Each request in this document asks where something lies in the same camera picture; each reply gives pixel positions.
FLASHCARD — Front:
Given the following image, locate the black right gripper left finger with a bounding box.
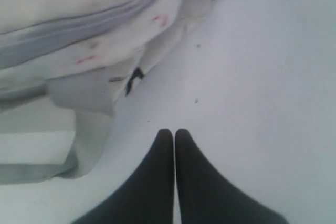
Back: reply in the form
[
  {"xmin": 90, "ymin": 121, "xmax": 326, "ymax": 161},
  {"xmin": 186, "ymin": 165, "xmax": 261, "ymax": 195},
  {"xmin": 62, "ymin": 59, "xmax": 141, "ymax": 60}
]
[{"xmin": 74, "ymin": 129, "xmax": 174, "ymax": 224}]

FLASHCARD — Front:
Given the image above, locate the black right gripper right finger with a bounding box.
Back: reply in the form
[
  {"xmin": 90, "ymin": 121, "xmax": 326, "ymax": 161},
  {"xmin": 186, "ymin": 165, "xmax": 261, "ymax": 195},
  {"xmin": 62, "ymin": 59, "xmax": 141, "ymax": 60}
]
[{"xmin": 175, "ymin": 129, "xmax": 286, "ymax": 224}]

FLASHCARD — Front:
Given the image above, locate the white fabric backpack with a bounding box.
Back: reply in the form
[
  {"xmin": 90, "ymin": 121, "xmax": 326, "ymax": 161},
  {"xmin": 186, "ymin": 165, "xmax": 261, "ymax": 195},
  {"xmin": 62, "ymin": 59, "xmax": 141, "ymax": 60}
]
[{"xmin": 1, "ymin": 0, "xmax": 214, "ymax": 185}]

